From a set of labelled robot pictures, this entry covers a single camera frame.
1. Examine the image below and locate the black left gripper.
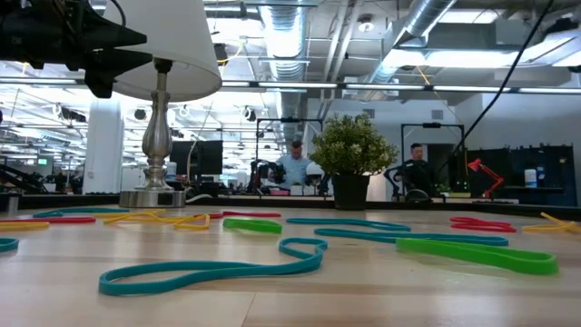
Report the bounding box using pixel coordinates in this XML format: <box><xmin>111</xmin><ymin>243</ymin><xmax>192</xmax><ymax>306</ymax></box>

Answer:
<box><xmin>0</xmin><ymin>0</ymin><xmax>153</xmax><ymax>99</ymax></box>

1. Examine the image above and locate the red rubber band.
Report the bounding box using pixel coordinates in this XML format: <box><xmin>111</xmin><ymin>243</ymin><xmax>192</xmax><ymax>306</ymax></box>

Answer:
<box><xmin>194</xmin><ymin>210</ymin><xmax>282</xmax><ymax>220</ymax></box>
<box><xmin>0</xmin><ymin>216</ymin><xmax>97</xmax><ymax>225</ymax></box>
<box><xmin>449</xmin><ymin>216</ymin><xmax>517</xmax><ymax>233</ymax></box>

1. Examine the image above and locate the green rubber band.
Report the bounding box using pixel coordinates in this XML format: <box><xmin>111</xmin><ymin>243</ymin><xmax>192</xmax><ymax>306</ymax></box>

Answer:
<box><xmin>395</xmin><ymin>237</ymin><xmax>559</xmax><ymax>276</ymax></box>
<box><xmin>222</xmin><ymin>217</ymin><xmax>283</xmax><ymax>235</ymax></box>

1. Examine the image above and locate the white shade silver table lamp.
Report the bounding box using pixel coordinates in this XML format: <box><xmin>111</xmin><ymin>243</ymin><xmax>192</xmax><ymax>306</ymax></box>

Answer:
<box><xmin>88</xmin><ymin>0</ymin><xmax>223</xmax><ymax>209</ymax></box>

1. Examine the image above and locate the white pillar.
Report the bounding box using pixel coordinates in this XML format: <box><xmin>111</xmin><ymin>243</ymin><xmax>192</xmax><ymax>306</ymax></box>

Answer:
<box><xmin>82</xmin><ymin>97</ymin><xmax>125</xmax><ymax>195</ymax></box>

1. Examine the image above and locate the black computer monitor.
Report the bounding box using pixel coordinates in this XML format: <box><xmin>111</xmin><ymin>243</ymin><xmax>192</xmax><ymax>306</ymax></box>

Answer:
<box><xmin>170</xmin><ymin>139</ymin><xmax>224</xmax><ymax>183</ymax></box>

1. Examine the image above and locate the person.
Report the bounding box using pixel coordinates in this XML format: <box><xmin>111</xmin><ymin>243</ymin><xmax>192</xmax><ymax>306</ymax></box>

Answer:
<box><xmin>394</xmin><ymin>143</ymin><xmax>439</xmax><ymax>199</ymax></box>
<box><xmin>271</xmin><ymin>139</ymin><xmax>319</xmax><ymax>192</ymax></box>

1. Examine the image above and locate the green plant in black pot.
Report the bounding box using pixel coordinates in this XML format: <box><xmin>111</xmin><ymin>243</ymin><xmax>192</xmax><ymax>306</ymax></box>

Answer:
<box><xmin>310</xmin><ymin>112</ymin><xmax>399</xmax><ymax>211</ymax></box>

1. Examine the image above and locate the red desk lamp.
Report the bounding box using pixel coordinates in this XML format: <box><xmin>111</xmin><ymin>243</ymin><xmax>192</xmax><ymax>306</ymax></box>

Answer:
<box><xmin>467</xmin><ymin>158</ymin><xmax>506</xmax><ymax>200</ymax></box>

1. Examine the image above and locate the dark shelving unit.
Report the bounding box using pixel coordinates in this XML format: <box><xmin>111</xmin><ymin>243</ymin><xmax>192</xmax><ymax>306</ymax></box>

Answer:
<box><xmin>465</xmin><ymin>144</ymin><xmax>577</xmax><ymax>208</ymax></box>

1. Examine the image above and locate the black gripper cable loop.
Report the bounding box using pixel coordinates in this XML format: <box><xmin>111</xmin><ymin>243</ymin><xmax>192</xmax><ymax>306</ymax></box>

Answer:
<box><xmin>108</xmin><ymin>0</ymin><xmax>127</xmax><ymax>27</ymax></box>

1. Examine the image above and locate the silver ventilation duct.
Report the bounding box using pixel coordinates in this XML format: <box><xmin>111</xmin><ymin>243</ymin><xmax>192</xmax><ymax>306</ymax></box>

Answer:
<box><xmin>261</xmin><ymin>0</ymin><xmax>310</xmax><ymax>142</ymax></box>
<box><xmin>362</xmin><ymin>0</ymin><xmax>458</xmax><ymax>87</ymax></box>

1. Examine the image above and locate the black background rig frame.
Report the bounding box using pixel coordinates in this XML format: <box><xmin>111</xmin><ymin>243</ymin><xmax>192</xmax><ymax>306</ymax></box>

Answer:
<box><xmin>255</xmin><ymin>116</ymin><xmax>325</xmax><ymax>196</ymax></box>
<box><xmin>399</xmin><ymin>122</ymin><xmax>468</xmax><ymax>201</ymax></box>

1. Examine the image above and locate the long black arm cable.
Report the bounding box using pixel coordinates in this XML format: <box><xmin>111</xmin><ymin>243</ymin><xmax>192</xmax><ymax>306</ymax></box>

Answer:
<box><xmin>433</xmin><ymin>0</ymin><xmax>556</xmax><ymax>181</ymax></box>

